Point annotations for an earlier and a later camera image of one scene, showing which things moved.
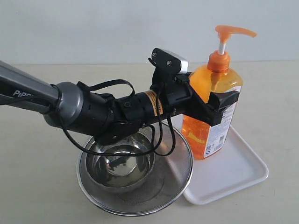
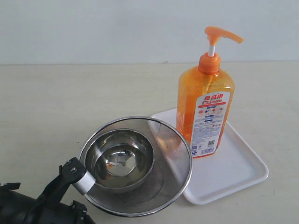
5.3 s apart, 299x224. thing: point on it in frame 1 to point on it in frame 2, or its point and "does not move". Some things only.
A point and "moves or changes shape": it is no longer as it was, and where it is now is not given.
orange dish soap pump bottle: x=200 y=138 moves or changes shape
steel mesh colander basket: x=170 y=177 does not move
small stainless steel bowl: x=122 y=173 does not move
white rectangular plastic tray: x=235 y=166 does not move
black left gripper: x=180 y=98 to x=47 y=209
